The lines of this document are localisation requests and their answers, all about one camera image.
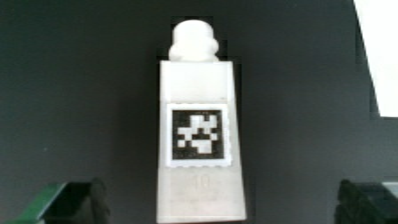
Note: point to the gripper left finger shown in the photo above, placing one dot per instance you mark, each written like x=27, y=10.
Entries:
x=68, y=204

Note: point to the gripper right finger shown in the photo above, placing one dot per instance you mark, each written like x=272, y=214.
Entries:
x=367, y=203

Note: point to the white table leg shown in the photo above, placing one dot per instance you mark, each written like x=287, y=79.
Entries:
x=201, y=194

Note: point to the white marker base plate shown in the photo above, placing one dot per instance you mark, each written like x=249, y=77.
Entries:
x=377, y=14

